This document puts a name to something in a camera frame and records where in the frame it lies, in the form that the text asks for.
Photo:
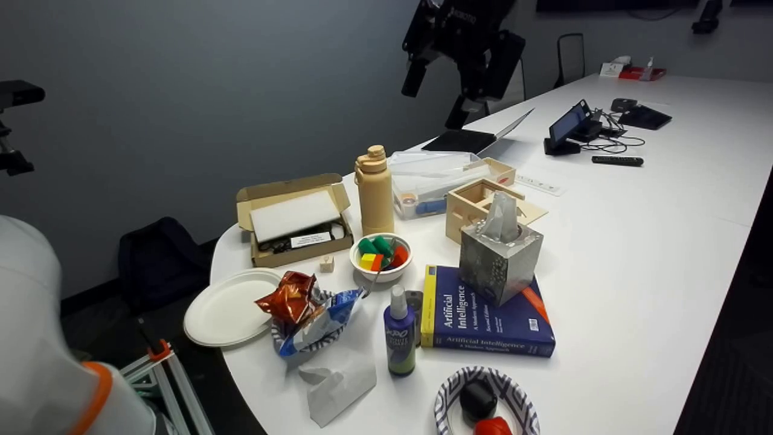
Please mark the blue spray bottle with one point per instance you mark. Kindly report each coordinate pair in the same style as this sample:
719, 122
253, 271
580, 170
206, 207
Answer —
400, 339

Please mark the clear plastic container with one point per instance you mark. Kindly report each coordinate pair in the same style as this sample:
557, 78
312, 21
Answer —
432, 182

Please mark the yellow toy piece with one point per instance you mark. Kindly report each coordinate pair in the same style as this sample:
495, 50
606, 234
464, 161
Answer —
371, 263

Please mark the black wallet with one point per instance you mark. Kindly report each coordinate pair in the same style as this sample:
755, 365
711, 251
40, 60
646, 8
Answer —
644, 116

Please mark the red snack bag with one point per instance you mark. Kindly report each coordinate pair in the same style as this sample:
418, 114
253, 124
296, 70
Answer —
287, 306

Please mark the small wooden cube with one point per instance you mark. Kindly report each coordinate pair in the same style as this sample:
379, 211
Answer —
328, 265

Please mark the black object in basket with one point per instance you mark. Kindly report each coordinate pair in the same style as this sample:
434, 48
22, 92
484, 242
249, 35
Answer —
480, 399

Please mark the red object in basket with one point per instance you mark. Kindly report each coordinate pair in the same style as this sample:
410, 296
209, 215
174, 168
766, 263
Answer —
492, 427

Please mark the dark office chair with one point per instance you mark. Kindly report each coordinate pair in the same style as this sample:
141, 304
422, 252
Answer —
572, 60

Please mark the blue hardcover book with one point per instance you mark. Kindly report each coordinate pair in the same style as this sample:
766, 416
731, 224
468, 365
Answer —
484, 328

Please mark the red toy piece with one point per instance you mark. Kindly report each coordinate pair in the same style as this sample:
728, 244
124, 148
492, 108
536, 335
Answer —
400, 254

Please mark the clear plastic bag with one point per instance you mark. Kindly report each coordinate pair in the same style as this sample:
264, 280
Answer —
340, 388

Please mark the white paper plate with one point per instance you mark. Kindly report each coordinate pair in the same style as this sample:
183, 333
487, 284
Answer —
222, 315

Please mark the tripod with orange joint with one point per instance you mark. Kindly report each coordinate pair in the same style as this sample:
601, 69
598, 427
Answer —
166, 375

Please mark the green toy piece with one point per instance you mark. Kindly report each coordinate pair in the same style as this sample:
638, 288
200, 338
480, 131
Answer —
376, 244

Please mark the black device with white label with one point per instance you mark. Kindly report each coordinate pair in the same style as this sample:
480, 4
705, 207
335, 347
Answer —
305, 240

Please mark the tan water bottle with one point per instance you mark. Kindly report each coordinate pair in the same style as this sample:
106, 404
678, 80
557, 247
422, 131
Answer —
376, 197

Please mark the red and white items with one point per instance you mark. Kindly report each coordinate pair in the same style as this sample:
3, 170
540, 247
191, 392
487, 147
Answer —
636, 70

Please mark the black backpack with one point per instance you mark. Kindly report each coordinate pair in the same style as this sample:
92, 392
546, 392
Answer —
160, 263

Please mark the white paper label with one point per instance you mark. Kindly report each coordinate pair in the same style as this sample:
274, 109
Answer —
537, 185

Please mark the phone on black stand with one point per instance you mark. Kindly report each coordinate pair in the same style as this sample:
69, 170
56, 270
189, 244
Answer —
572, 124

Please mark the blue white snack bag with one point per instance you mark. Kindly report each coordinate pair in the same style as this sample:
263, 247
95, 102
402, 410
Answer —
330, 317

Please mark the grey tissue box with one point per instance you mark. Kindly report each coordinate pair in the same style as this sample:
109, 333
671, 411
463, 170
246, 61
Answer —
499, 263

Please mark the open cardboard box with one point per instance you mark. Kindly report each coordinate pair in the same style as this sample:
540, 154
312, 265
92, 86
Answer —
280, 197

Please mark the round dark puck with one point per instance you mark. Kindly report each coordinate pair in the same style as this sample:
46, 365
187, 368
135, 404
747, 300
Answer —
625, 104

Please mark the black remote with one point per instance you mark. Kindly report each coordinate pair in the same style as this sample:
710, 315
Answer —
617, 161

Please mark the white bowl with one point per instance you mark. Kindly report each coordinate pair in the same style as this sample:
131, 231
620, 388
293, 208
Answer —
379, 271

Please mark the small wooden frame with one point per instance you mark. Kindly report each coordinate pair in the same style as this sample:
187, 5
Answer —
501, 170

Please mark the white sheet in box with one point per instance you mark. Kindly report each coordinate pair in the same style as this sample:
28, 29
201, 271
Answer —
293, 215

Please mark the open laptop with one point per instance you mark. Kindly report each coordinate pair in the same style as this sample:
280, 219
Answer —
463, 143

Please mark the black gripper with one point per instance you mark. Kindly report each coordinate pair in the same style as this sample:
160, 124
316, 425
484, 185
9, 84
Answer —
455, 38

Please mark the open wooden box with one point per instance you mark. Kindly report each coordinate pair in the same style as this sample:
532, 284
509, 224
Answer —
472, 207

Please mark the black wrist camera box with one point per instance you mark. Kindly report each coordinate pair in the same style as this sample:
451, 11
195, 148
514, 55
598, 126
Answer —
505, 63

